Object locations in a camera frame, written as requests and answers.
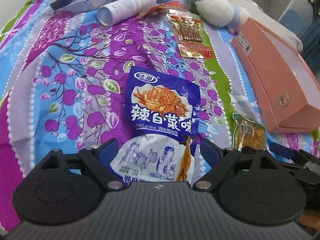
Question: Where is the green white snack packet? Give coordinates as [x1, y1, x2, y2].
[232, 112, 266, 150]

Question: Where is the blue white snack packet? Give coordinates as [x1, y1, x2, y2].
[111, 66, 201, 184]

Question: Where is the red top clear snack bag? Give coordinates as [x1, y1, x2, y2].
[137, 1, 215, 59]

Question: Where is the pink cardboard box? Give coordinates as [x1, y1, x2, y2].
[232, 18, 319, 133]

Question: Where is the floral purple bedsheet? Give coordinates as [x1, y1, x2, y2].
[0, 0, 320, 231]

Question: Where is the white spray can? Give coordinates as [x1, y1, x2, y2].
[97, 0, 157, 27]

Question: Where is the white blue plush toy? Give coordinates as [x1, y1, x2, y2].
[190, 0, 251, 34]

